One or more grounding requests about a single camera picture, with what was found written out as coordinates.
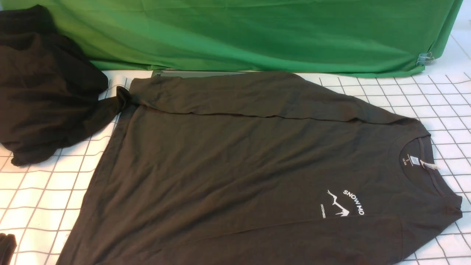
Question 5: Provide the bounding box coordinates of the gray long-sleeve top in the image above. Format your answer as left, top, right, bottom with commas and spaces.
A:
57, 72, 463, 265

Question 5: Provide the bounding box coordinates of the green backdrop cloth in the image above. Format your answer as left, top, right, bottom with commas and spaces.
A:
1, 0, 462, 78

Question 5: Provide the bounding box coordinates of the pile of dark clothes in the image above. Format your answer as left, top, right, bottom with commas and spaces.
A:
0, 5, 114, 167

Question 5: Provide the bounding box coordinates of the white grid-pattern mat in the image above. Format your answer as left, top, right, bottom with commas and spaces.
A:
0, 72, 471, 265

